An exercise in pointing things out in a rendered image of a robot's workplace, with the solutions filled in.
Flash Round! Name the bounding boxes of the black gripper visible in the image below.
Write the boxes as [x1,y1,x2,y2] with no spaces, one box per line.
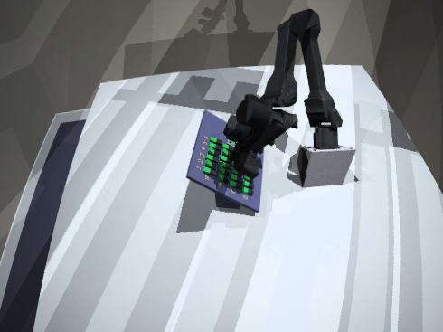
[228,128,275,180]

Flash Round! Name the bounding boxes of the blue-grey switch panel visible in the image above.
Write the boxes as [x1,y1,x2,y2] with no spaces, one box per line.
[185,110,264,213]

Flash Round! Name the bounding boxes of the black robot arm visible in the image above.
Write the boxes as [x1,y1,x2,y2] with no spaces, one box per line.
[223,9,343,150]

